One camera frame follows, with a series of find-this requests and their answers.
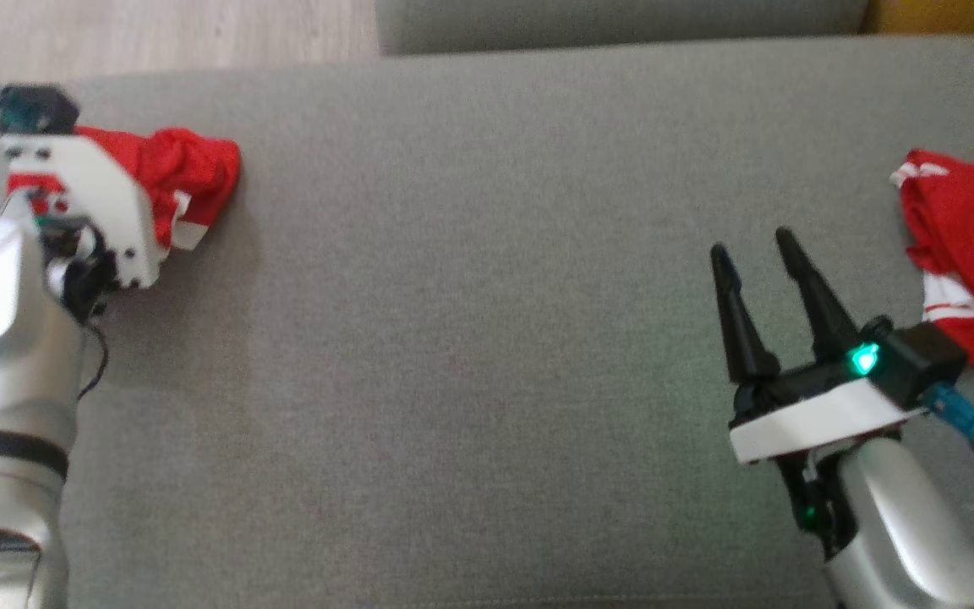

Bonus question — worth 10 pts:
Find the yellow sofa backrest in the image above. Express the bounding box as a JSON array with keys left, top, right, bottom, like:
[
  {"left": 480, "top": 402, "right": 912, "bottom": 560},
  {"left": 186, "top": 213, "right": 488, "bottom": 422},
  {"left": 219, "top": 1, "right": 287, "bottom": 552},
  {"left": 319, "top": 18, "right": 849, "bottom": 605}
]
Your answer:
[{"left": 866, "top": 0, "right": 974, "bottom": 39}]

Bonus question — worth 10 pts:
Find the large grey sofa seat cushion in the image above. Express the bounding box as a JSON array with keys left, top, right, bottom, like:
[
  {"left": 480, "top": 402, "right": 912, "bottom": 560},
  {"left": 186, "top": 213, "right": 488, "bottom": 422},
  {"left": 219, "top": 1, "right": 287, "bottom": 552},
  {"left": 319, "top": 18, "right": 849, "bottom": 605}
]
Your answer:
[{"left": 0, "top": 34, "right": 974, "bottom": 609}]

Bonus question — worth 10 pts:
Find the red white-trimmed jersey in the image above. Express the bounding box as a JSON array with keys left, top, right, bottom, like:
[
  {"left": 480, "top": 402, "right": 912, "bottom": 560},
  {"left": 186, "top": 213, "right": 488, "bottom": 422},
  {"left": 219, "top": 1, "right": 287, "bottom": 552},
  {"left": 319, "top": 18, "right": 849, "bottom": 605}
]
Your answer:
[{"left": 73, "top": 127, "right": 241, "bottom": 252}]

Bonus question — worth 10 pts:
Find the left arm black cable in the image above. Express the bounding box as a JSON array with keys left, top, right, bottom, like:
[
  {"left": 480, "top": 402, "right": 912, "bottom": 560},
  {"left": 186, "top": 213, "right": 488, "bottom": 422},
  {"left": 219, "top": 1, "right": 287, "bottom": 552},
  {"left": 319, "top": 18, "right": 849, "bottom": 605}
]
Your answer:
[{"left": 77, "top": 321, "right": 109, "bottom": 400}]

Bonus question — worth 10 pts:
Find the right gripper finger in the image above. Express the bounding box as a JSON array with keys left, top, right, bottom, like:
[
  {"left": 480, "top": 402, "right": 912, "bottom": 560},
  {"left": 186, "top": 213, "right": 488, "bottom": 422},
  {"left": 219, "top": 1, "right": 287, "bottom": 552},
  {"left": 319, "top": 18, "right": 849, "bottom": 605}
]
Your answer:
[
  {"left": 709, "top": 244, "right": 780, "bottom": 383},
  {"left": 774, "top": 227, "right": 860, "bottom": 363}
]

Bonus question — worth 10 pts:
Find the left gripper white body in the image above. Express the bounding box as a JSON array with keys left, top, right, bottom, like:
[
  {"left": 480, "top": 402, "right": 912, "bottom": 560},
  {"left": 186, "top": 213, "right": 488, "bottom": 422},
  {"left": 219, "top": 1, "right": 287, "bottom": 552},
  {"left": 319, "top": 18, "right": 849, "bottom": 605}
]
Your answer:
[{"left": 1, "top": 135, "right": 162, "bottom": 318}]

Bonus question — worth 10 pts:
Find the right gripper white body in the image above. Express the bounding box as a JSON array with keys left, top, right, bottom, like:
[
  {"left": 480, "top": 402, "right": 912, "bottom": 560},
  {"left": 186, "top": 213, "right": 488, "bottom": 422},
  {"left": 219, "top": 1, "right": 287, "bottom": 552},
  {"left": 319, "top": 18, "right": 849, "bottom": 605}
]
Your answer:
[{"left": 728, "top": 320, "right": 927, "bottom": 559}]

